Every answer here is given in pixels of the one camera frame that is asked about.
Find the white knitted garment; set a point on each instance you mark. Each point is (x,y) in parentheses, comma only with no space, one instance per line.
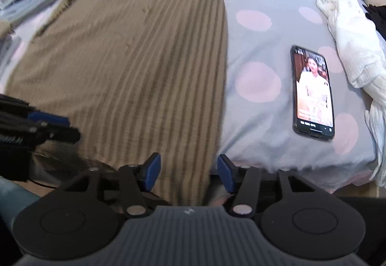
(349,37)

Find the black cloth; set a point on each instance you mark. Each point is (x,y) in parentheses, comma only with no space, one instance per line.
(377,20)

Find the black smartphone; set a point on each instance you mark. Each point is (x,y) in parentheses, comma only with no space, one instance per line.
(313,91)

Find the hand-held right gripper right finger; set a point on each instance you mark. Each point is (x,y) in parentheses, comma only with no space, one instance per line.
(225,174)

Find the striped brown shirt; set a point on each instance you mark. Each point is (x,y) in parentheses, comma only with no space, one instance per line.
(135,58)

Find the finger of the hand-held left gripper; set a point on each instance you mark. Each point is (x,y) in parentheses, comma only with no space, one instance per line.
(48,119)
(63,135)

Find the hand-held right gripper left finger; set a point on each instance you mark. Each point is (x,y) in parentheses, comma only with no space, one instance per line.
(152,171)

